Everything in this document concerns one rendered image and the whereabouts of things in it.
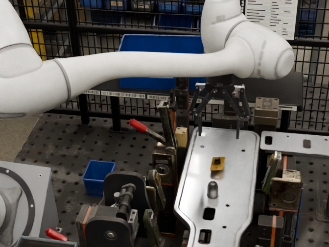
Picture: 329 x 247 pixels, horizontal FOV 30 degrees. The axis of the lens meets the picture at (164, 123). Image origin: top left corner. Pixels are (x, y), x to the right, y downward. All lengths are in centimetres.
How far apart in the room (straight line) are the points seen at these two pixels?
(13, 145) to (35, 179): 177
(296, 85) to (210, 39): 70
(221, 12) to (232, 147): 55
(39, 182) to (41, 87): 69
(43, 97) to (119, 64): 20
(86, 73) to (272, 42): 44
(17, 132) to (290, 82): 205
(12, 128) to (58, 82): 255
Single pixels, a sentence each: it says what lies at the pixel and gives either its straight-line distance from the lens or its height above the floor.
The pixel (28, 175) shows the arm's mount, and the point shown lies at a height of 96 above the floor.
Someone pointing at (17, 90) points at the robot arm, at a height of 153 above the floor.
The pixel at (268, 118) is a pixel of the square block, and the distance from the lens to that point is 204.
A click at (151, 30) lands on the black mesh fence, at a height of 116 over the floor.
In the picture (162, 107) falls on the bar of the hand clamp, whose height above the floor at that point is 121.
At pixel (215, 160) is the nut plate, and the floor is 102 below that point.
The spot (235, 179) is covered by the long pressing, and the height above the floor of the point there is 100.
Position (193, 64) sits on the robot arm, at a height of 149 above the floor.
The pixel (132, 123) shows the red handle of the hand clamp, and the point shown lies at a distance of 182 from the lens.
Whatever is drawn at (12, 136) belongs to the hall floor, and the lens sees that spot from 380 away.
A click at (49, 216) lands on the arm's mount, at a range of 202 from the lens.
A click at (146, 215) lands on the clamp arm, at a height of 110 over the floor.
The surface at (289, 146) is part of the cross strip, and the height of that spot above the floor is 100.
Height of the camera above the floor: 221
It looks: 36 degrees down
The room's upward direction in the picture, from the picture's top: 2 degrees counter-clockwise
